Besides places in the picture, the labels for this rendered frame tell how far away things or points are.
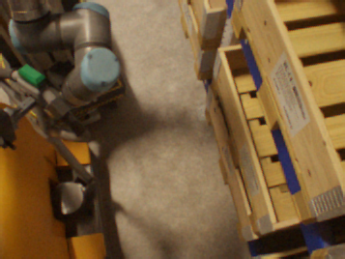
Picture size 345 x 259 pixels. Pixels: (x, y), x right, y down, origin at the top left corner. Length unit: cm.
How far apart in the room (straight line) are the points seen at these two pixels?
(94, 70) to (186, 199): 166
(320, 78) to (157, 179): 144
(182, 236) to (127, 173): 53
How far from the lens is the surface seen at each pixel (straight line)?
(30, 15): 89
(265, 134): 174
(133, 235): 236
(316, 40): 134
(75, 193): 199
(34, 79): 111
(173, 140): 247
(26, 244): 166
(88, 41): 87
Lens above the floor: 234
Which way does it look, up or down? 69 degrees down
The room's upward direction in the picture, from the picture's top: 2 degrees clockwise
